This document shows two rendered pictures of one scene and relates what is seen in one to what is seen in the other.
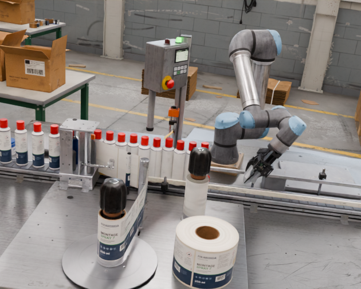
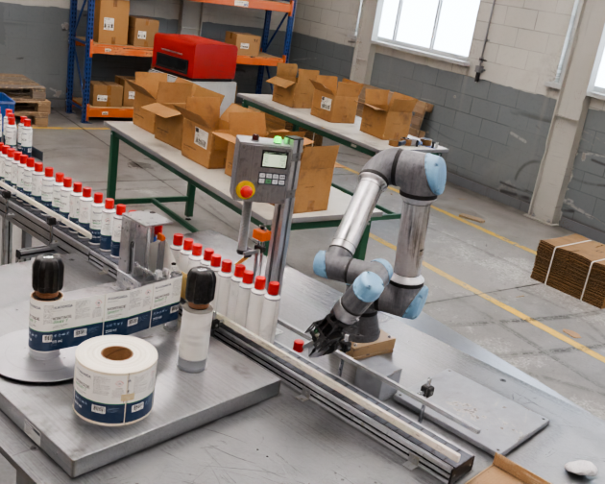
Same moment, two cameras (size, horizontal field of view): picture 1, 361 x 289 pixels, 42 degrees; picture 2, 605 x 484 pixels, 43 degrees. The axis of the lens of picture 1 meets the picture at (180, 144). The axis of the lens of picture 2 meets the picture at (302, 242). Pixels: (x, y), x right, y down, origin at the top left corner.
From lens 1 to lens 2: 148 cm
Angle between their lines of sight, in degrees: 35
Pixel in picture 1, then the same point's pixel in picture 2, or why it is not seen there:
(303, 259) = (268, 465)
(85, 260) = (22, 343)
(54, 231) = not seen: hidden behind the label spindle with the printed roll
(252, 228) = (264, 411)
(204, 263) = (80, 379)
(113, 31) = (551, 181)
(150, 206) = (171, 335)
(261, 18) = not seen: outside the picture
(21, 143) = (115, 229)
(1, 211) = not seen: hidden behind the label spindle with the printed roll
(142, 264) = (63, 369)
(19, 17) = (382, 130)
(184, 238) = (84, 346)
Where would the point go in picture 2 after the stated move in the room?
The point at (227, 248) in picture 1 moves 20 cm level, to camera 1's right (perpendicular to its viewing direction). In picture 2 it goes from (108, 371) to (162, 408)
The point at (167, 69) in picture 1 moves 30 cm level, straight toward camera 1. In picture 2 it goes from (246, 171) to (174, 182)
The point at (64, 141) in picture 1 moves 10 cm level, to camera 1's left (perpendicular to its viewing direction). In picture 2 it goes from (124, 231) to (106, 223)
